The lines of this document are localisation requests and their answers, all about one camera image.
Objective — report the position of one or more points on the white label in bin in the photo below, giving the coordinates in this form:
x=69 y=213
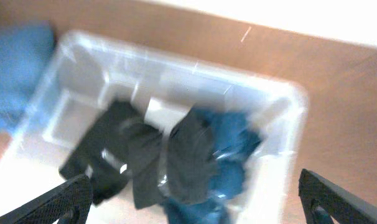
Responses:
x=164 y=115

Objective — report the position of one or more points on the dark blue folded jeans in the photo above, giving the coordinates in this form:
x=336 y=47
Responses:
x=25 y=51

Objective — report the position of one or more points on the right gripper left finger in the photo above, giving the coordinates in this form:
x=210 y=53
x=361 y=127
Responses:
x=69 y=203

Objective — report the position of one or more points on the small black garment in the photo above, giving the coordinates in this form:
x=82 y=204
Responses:
x=179 y=167

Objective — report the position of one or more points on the black garment with tape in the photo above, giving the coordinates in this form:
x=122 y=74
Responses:
x=119 y=148

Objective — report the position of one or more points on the navy blue garment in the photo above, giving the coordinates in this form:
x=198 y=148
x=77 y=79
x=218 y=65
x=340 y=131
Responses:
x=235 y=142

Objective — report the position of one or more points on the clear plastic storage bin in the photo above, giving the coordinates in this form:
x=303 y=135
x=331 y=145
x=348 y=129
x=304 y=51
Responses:
x=89 y=71

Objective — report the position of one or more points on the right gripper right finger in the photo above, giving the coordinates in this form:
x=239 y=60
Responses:
x=325 y=202

